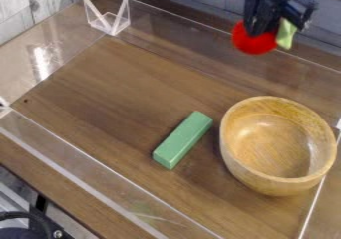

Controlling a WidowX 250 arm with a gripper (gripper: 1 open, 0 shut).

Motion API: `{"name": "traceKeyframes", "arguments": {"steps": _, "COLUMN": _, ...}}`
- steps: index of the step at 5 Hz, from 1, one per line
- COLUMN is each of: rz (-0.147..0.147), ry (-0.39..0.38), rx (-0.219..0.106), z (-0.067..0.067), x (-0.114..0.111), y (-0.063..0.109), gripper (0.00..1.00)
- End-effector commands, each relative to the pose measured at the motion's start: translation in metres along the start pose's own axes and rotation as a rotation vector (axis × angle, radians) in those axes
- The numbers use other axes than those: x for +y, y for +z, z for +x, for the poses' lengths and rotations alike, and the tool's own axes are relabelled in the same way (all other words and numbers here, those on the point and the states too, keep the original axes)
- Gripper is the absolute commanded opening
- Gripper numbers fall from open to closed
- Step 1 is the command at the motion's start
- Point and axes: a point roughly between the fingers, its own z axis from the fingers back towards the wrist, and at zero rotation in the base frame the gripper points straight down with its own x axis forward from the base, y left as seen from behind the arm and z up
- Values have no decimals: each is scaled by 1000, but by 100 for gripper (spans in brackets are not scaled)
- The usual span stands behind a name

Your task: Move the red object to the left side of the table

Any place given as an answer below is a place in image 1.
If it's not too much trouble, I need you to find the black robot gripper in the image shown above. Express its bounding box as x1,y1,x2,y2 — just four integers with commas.
243,0,318,37

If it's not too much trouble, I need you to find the red plush toy green leaf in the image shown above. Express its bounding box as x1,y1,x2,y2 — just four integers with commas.
231,18,298,55

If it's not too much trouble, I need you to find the wooden bowl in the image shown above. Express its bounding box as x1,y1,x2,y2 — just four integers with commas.
219,96,336,196

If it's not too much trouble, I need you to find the green rectangular block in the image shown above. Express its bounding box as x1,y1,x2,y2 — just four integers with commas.
152,111,212,170

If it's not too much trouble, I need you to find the clear acrylic corner bracket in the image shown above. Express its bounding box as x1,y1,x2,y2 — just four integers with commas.
82,0,130,36

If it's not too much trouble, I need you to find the clear acrylic enclosure wall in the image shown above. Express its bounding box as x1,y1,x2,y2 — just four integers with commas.
0,0,341,239

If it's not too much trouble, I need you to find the black clamp with cable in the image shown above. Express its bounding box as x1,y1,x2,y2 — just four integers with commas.
0,205,76,239

